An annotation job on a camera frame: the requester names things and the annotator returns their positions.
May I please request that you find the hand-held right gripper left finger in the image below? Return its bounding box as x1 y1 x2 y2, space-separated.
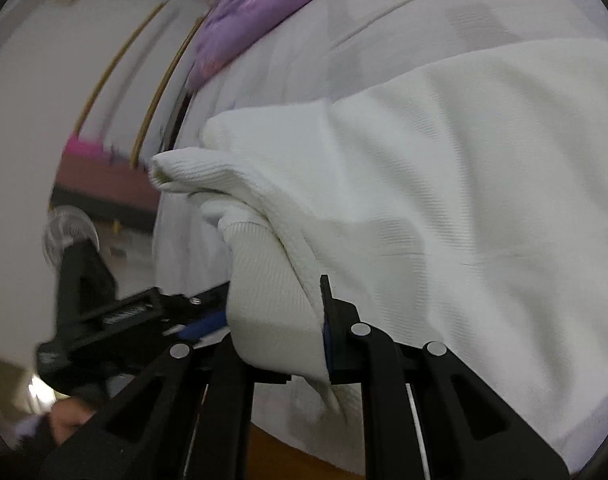
38 332 255 480

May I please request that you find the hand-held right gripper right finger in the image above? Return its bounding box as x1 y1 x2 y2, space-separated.
320 274 570 480

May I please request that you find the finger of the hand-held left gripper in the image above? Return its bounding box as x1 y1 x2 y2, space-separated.
159 282 233 350

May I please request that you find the white snap-button jacket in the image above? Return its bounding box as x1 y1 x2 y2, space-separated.
149 35 608 476

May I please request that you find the person's left hand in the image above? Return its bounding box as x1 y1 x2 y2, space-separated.
49 398 100 443

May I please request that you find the white standing fan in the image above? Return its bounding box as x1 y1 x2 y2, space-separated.
42 205 101 267

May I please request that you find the reddish brown towel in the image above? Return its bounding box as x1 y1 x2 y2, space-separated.
50 152 161 213

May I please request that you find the pink towel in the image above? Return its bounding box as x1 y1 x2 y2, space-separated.
66 134 112 159

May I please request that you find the purple floral quilt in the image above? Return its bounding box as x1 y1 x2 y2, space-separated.
186 0 435 92

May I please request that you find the wooden wall rail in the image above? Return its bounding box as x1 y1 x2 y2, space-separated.
130 17 205 168
76 0 181 133

